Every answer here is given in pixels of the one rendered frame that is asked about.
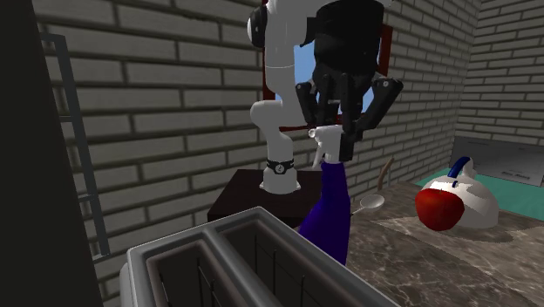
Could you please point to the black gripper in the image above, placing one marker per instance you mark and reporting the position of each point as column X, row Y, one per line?
column 346, row 38

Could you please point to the silver toaster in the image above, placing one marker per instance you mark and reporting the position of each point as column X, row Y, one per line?
column 272, row 259

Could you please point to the red framed window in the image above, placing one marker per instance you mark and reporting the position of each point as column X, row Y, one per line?
column 302, row 64

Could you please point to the silver spoon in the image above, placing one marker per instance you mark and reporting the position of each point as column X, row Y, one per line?
column 372, row 202

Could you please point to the red apple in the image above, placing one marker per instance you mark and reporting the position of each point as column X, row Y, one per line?
column 437, row 210

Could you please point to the grey metal frame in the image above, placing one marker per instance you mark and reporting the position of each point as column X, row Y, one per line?
column 78, row 140

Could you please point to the dark robot stand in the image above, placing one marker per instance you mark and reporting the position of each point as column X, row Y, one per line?
column 242, row 197

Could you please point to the blue spray bottle white head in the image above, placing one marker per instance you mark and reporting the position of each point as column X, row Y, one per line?
column 329, row 212

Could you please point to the grey flat box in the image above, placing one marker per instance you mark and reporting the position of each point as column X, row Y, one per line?
column 501, row 159

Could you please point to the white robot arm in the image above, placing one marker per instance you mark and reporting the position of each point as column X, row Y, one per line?
column 278, row 51

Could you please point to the tall black cabinet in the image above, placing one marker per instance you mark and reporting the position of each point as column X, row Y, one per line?
column 38, row 170

